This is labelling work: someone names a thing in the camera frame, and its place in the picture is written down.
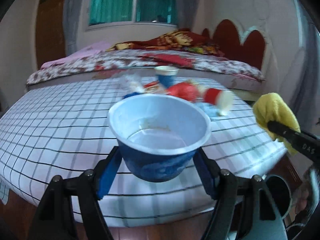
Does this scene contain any bed with floral sheet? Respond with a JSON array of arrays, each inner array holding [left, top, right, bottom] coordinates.
[[26, 49, 265, 87]]

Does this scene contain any clear plastic bag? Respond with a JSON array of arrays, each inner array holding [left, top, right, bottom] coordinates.
[[120, 74, 145, 94]]

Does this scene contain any red white snack wrapper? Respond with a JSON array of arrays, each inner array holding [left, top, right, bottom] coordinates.
[[143, 81, 168, 95]]

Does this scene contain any white checkered tablecloth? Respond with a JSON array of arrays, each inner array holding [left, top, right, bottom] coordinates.
[[1, 78, 286, 227]]

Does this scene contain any grey curtain left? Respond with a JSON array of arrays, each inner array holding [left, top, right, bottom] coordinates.
[[62, 0, 82, 56]]

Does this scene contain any brown wooden door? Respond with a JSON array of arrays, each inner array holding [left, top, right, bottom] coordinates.
[[35, 0, 66, 69]]

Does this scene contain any red paper cup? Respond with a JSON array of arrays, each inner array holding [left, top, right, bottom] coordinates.
[[203, 88, 234, 116]]

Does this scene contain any red patterned blanket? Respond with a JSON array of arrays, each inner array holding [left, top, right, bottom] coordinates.
[[107, 29, 225, 57]]

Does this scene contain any yellow cloth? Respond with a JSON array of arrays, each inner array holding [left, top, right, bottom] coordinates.
[[252, 93, 300, 155]]

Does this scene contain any red plastic bag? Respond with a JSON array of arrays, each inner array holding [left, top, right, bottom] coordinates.
[[167, 82, 201, 102]]

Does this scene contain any light blue face mask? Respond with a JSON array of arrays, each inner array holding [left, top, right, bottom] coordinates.
[[195, 102, 219, 119]]

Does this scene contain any black trash bin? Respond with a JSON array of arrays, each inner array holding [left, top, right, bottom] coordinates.
[[265, 175, 292, 219]]

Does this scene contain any window with teal curtain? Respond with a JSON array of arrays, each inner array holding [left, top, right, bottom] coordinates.
[[87, 0, 177, 28]]

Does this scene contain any red heart headboard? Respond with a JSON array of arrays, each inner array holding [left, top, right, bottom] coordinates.
[[202, 19, 266, 70]]

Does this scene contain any blue paper cup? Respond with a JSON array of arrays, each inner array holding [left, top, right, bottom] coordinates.
[[155, 66, 179, 88]]

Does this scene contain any blue white plastic bowl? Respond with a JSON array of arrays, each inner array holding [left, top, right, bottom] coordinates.
[[108, 94, 211, 183]]

